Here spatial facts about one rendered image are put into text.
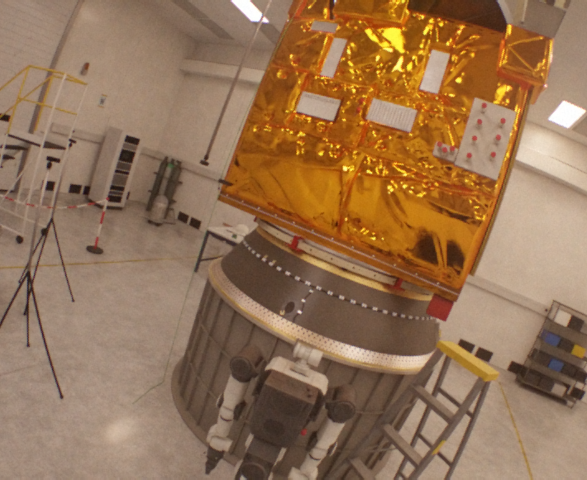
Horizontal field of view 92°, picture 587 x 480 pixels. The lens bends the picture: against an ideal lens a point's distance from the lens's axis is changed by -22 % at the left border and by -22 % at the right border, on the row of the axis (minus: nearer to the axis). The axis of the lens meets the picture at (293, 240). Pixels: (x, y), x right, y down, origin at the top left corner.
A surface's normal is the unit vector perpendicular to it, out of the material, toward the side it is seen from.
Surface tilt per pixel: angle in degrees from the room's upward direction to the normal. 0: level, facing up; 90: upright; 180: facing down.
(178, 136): 90
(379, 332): 62
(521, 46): 86
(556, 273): 90
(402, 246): 90
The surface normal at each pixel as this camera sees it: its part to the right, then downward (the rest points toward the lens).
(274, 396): -0.21, 0.07
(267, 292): -0.33, -0.51
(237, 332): -0.61, -0.11
